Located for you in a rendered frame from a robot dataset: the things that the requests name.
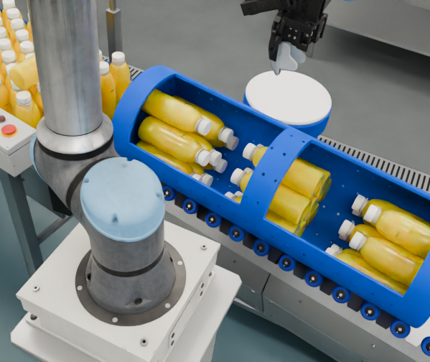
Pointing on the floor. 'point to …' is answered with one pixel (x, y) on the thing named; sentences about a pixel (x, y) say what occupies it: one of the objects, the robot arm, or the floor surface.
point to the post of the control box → (22, 219)
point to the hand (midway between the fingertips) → (275, 67)
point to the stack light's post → (114, 31)
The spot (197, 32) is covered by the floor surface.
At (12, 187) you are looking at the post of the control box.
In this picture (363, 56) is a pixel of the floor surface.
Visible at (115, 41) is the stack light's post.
